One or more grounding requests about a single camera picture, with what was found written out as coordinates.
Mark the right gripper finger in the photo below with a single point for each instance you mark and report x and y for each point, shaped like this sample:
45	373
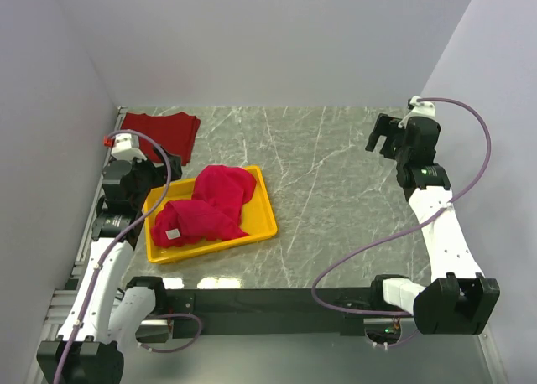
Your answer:
372	141
382	125

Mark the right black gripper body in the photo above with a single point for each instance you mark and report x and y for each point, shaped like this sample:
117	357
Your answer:
393	147

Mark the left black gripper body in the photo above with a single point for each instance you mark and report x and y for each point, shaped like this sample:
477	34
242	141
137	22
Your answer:
149	176

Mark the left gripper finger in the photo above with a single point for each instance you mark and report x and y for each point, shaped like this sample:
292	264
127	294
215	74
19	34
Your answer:
160	155
175	162

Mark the pink t shirt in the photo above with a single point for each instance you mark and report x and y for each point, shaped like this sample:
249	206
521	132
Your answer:
213	212

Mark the yellow plastic tray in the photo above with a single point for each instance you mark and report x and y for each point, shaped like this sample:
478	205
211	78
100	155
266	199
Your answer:
257	220

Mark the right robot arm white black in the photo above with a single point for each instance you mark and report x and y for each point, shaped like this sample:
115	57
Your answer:
459	299

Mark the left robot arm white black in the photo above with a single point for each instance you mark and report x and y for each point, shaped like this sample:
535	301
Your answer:
91	344

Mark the folded dark red t shirt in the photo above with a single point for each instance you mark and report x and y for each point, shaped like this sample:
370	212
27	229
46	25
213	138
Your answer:
175	133

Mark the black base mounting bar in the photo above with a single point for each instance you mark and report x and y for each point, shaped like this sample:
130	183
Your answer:
241	311

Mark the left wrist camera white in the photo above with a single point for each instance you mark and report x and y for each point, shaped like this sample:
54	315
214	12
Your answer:
124	147

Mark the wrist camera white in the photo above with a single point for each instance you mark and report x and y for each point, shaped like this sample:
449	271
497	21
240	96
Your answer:
418	107
124	147

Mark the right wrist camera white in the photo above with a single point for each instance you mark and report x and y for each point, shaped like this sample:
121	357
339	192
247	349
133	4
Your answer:
418	107

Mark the aluminium frame rail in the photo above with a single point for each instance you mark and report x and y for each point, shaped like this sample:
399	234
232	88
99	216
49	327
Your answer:
79	275

